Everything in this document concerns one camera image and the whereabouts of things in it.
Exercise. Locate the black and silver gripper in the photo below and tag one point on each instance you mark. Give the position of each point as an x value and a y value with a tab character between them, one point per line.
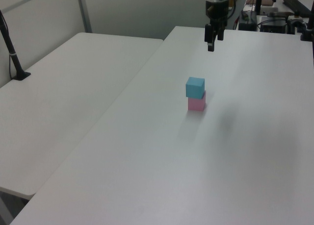
216	9

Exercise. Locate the blue cube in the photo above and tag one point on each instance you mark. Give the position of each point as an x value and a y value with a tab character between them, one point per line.
194	87

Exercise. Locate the pink cube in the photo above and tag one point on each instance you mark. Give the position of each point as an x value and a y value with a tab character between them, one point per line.
196	104

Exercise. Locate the black upright pole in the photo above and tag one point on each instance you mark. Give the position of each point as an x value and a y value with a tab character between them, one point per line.
259	2

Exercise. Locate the black electronics box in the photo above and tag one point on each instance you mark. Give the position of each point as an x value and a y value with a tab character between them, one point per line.
273	24

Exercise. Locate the black keyboard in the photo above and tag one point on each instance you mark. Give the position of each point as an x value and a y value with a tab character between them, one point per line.
296	4

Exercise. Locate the black camera stand pole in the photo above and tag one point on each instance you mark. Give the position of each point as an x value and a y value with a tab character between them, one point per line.
11	48

